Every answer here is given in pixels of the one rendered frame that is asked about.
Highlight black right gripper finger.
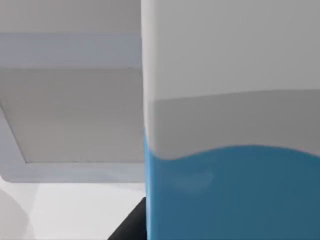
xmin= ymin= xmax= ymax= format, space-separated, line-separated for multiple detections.
xmin=106 ymin=196 xmax=147 ymax=240

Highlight white sink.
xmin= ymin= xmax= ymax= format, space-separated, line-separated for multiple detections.
xmin=0 ymin=31 xmax=147 ymax=184

